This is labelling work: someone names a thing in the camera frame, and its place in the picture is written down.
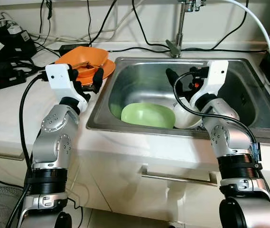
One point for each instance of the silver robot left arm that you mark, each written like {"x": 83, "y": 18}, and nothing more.
{"x": 54, "y": 137}

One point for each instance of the white ceramic bowl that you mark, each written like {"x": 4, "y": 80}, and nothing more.
{"x": 184, "y": 118}

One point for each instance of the orange plastic plate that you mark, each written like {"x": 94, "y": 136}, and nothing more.
{"x": 108, "y": 70}

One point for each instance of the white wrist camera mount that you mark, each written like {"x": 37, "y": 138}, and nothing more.
{"x": 59, "y": 78}
{"x": 216, "y": 78}

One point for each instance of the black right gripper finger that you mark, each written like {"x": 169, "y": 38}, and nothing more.
{"x": 194, "y": 71}
{"x": 173, "y": 78}

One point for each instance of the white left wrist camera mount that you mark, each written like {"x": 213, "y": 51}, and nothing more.
{"x": 59, "y": 78}

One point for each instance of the black power strip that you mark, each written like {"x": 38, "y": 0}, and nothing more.
{"x": 2, "y": 78}

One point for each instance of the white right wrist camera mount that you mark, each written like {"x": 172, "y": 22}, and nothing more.
{"x": 216, "y": 78}

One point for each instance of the black battery charger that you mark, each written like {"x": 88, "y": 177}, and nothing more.
{"x": 16, "y": 42}

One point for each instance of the orange plastic bowl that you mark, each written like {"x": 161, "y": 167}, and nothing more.
{"x": 85, "y": 53}

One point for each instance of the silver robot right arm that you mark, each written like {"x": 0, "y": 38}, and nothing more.
{"x": 225, "y": 137}

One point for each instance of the chrome sink faucet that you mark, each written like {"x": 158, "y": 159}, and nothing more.
{"x": 180, "y": 28}

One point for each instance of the stainless steel sink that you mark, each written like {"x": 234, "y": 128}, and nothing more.
{"x": 144, "y": 80}

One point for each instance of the black power adapter brick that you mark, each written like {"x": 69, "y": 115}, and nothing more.
{"x": 73, "y": 47}

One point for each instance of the light green plate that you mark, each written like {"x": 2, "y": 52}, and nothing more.
{"x": 146, "y": 116}

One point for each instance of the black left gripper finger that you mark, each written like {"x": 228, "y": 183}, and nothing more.
{"x": 98, "y": 79}
{"x": 74, "y": 68}

